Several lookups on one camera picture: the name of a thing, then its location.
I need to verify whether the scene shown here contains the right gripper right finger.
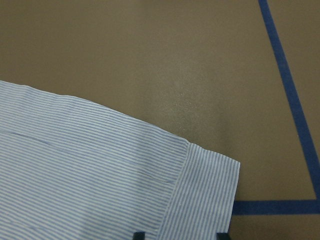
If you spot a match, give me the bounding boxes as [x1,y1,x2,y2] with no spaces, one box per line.
[216,232,230,240]

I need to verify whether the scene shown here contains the light blue striped shirt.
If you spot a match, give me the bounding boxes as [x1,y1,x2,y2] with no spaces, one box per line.
[0,81,240,240]

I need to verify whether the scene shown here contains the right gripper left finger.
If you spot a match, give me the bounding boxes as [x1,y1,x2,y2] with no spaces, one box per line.
[132,231,146,240]

